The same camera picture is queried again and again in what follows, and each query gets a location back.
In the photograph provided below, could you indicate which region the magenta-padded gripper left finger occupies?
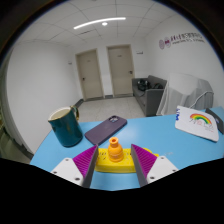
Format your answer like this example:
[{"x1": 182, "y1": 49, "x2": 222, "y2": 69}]
[{"x1": 50, "y1": 144, "x2": 100, "y2": 189}]

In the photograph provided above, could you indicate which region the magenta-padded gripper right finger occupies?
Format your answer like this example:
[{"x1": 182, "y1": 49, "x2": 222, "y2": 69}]
[{"x1": 130, "y1": 143, "x2": 180, "y2": 188}]

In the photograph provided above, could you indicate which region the yellow power strip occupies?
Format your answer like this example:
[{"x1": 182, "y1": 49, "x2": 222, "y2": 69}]
[{"x1": 94, "y1": 147, "x2": 160, "y2": 174}]

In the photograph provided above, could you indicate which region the teal mug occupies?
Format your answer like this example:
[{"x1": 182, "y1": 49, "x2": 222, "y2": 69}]
[{"x1": 47, "y1": 105, "x2": 84, "y2": 148}]

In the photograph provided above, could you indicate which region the purple smartphone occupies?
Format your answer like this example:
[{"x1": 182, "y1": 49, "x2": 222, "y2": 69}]
[{"x1": 84, "y1": 115, "x2": 128, "y2": 146}]

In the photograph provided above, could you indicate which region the white rainbow-print mouse pad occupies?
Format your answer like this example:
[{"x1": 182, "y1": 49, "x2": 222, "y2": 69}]
[{"x1": 174, "y1": 105, "x2": 220, "y2": 143}]

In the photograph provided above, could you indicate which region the grey sofa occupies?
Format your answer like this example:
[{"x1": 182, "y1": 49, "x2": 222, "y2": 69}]
[{"x1": 131, "y1": 74, "x2": 168, "y2": 117}]

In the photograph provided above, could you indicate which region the dark flat tablet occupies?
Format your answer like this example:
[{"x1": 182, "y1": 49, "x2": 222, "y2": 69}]
[{"x1": 204, "y1": 107, "x2": 224, "y2": 135}]

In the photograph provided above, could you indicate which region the white cloth-covered furniture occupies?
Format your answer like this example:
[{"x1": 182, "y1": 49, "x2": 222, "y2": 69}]
[{"x1": 155, "y1": 72, "x2": 215, "y2": 116}]

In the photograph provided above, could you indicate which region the black bag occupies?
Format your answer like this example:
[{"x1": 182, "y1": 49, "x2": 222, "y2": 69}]
[{"x1": 136, "y1": 78, "x2": 152, "y2": 92}]

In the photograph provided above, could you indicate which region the beige door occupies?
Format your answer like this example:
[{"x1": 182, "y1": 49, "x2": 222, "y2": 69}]
[
  {"x1": 75, "y1": 48, "x2": 105, "y2": 101},
  {"x1": 106, "y1": 44, "x2": 136, "y2": 98}
]

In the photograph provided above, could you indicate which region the long ceiling light strip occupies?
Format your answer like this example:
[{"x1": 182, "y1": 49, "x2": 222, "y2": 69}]
[{"x1": 73, "y1": 16, "x2": 128, "y2": 30}]

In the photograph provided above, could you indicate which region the purple wall sign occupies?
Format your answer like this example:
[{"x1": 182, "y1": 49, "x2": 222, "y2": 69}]
[{"x1": 158, "y1": 32, "x2": 206, "y2": 50}]

